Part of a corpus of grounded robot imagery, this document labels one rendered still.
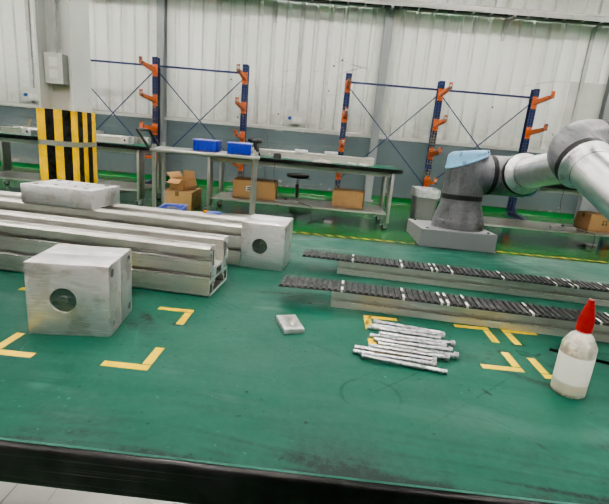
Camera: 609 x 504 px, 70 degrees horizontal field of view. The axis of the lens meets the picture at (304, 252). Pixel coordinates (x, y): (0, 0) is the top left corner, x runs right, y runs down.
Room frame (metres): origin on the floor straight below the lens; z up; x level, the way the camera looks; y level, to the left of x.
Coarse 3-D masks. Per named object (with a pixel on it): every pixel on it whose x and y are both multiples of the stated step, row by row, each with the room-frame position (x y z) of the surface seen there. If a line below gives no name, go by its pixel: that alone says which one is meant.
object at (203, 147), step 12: (204, 144) 3.81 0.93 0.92; (216, 144) 3.82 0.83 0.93; (228, 144) 3.76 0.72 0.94; (240, 144) 3.77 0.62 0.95; (252, 144) 4.05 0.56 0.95; (216, 156) 3.70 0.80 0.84; (228, 156) 3.71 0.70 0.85; (240, 156) 3.73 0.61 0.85; (252, 156) 3.75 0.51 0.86; (252, 168) 4.26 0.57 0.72; (252, 180) 4.26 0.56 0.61; (252, 192) 4.26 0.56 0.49; (168, 204) 3.94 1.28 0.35; (180, 204) 3.95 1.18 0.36; (252, 204) 3.76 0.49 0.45; (240, 216) 4.13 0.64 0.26
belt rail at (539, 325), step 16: (336, 304) 0.68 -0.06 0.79; (352, 304) 0.67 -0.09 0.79; (368, 304) 0.67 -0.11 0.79; (384, 304) 0.67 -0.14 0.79; (400, 304) 0.66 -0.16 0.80; (416, 304) 0.66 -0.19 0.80; (432, 304) 0.66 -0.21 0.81; (448, 320) 0.66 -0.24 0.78; (464, 320) 0.65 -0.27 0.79; (480, 320) 0.65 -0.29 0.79; (496, 320) 0.65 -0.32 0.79; (512, 320) 0.65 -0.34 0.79; (528, 320) 0.64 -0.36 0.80; (544, 320) 0.64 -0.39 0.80; (560, 320) 0.64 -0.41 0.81; (608, 336) 0.63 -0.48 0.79
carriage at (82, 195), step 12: (48, 180) 0.98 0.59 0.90; (60, 180) 0.99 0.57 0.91; (24, 192) 0.90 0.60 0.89; (36, 192) 0.90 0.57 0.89; (48, 192) 0.90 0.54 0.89; (60, 192) 0.89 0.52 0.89; (72, 192) 0.89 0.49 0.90; (84, 192) 0.89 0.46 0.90; (96, 192) 0.90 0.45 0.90; (108, 192) 0.95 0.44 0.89; (48, 204) 0.90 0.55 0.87; (60, 204) 0.89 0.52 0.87; (72, 204) 0.89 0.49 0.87; (84, 204) 0.89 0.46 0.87; (96, 204) 0.90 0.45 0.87; (108, 204) 0.95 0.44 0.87
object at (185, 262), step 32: (0, 224) 0.71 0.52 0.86; (32, 224) 0.72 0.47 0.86; (64, 224) 0.77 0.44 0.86; (96, 224) 0.77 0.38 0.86; (128, 224) 0.78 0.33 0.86; (0, 256) 0.71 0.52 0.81; (32, 256) 0.71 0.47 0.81; (160, 256) 0.68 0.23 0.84; (192, 256) 0.68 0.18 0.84; (224, 256) 0.75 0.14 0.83; (160, 288) 0.68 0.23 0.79; (192, 288) 0.67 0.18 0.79
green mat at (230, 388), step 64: (384, 256) 1.05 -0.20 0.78; (448, 256) 1.11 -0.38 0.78; (512, 256) 1.18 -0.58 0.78; (0, 320) 0.52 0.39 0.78; (128, 320) 0.56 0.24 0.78; (192, 320) 0.58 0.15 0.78; (256, 320) 0.60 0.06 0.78; (320, 320) 0.62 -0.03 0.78; (384, 320) 0.64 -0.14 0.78; (0, 384) 0.38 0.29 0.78; (64, 384) 0.39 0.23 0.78; (128, 384) 0.40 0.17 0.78; (192, 384) 0.41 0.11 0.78; (256, 384) 0.43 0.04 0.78; (320, 384) 0.44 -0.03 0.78; (384, 384) 0.45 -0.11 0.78; (448, 384) 0.46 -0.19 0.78; (512, 384) 0.48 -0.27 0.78; (128, 448) 0.31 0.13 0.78; (192, 448) 0.32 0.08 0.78; (256, 448) 0.32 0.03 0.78; (320, 448) 0.33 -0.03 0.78; (384, 448) 0.34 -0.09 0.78; (448, 448) 0.35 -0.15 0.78; (512, 448) 0.36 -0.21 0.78; (576, 448) 0.36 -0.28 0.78
